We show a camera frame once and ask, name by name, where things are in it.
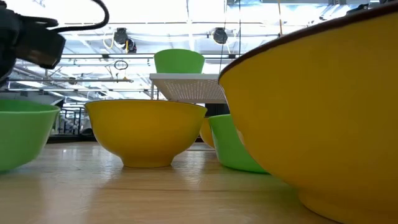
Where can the black framed robot cell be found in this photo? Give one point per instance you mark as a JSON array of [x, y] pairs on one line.
[[74, 123]]

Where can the black cabinet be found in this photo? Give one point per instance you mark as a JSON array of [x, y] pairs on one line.
[[217, 110]]

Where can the green plastic mini bowl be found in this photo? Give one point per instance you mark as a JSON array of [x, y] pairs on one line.
[[21, 137], [228, 146], [178, 62]]

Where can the white perforated shelf riser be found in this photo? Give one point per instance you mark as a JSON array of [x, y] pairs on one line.
[[189, 88]]

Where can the yellow floral mini bowl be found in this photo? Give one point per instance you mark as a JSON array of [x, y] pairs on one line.
[[311, 124], [206, 132], [146, 133]]

